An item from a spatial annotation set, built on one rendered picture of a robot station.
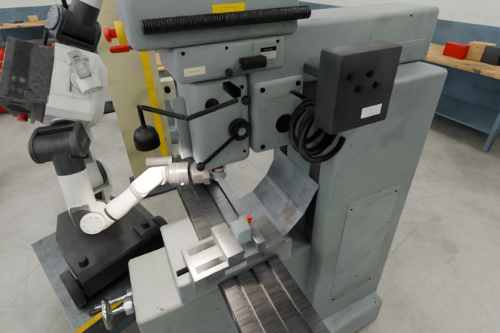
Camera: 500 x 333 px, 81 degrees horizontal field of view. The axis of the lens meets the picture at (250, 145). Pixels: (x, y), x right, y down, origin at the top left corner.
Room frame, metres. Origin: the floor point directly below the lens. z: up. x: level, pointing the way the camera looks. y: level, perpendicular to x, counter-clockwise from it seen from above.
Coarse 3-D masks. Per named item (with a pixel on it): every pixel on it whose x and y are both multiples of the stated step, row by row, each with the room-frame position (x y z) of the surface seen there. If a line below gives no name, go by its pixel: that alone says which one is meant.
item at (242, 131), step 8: (240, 120) 0.83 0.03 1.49; (232, 128) 0.82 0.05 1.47; (240, 128) 0.82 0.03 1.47; (248, 128) 0.84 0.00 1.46; (232, 136) 0.82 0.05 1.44; (240, 136) 0.82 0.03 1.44; (224, 144) 0.80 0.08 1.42; (216, 152) 0.79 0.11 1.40; (208, 160) 0.78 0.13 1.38; (200, 168) 0.76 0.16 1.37
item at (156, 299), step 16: (304, 240) 0.97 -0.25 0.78; (144, 256) 0.90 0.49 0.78; (160, 256) 0.90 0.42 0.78; (304, 256) 0.92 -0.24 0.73; (144, 272) 0.82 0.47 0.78; (160, 272) 0.82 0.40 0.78; (304, 272) 0.92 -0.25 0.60; (144, 288) 0.74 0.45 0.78; (160, 288) 0.74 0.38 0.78; (176, 288) 0.74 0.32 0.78; (304, 288) 0.93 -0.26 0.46; (144, 304) 0.68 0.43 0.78; (160, 304) 0.67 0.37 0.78; (176, 304) 0.67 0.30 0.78; (192, 304) 0.69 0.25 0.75; (208, 304) 0.72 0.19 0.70; (224, 304) 0.74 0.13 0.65; (144, 320) 0.62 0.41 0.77; (160, 320) 0.63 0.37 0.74; (176, 320) 0.66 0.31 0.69; (192, 320) 0.68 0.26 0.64; (208, 320) 0.71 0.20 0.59; (224, 320) 0.74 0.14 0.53
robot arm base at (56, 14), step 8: (56, 8) 1.09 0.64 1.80; (48, 16) 1.10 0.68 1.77; (56, 16) 1.08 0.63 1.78; (64, 16) 1.08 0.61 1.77; (48, 24) 1.09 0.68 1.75; (56, 24) 1.06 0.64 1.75; (96, 24) 1.17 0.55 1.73; (56, 32) 1.06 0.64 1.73; (96, 32) 1.15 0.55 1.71; (64, 40) 1.07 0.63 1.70; (72, 40) 1.09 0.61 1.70; (96, 40) 1.15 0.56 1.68; (88, 48) 1.13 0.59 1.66; (96, 48) 1.16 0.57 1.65
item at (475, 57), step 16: (32, 16) 8.04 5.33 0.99; (0, 32) 7.83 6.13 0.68; (432, 48) 4.18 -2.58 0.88; (448, 48) 3.78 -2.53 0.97; (464, 48) 3.60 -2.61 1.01; (480, 48) 3.53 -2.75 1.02; (496, 48) 3.36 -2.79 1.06; (448, 64) 3.50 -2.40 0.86; (464, 64) 3.40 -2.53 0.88; (480, 64) 3.38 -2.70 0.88; (496, 64) 3.30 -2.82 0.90; (448, 96) 4.02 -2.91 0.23; (448, 112) 3.47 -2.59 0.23; (464, 112) 3.46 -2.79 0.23; (480, 112) 3.44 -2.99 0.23; (496, 112) 3.43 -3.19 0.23; (480, 128) 3.03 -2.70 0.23; (496, 128) 2.85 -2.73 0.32
